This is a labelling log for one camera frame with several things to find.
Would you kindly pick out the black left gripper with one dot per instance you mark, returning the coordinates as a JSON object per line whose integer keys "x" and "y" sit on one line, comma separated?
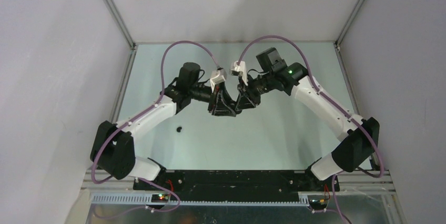
{"x": 220, "y": 108}

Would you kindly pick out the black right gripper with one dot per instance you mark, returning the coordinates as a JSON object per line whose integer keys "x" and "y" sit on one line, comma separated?
{"x": 243, "y": 102}

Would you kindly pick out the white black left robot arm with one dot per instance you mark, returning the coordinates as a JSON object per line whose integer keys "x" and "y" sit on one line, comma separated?
{"x": 114, "y": 145}

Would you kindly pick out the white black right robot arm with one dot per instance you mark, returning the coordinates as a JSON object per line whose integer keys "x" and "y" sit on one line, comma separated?
{"x": 358, "y": 137}

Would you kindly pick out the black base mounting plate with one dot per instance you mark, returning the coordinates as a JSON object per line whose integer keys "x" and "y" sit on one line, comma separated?
{"x": 234, "y": 195}

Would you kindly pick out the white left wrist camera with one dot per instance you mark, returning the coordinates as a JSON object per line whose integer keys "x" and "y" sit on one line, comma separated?
{"x": 217, "y": 77}

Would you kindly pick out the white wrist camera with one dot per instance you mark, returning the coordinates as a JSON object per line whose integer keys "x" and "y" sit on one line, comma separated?
{"x": 239, "y": 69}
{"x": 217, "y": 77}

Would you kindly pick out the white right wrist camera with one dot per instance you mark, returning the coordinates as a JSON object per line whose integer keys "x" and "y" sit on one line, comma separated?
{"x": 239, "y": 69}

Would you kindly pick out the aluminium frame post right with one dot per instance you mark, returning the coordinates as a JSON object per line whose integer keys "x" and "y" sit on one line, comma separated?
{"x": 349, "y": 22}

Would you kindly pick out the aluminium frame post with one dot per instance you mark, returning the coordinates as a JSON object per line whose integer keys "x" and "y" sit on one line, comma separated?
{"x": 349, "y": 22}
{"x": 117, "y": 17}

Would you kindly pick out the aluminium frame post left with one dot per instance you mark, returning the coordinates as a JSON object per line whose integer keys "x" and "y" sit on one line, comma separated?
{"x": 117, "y": 17}

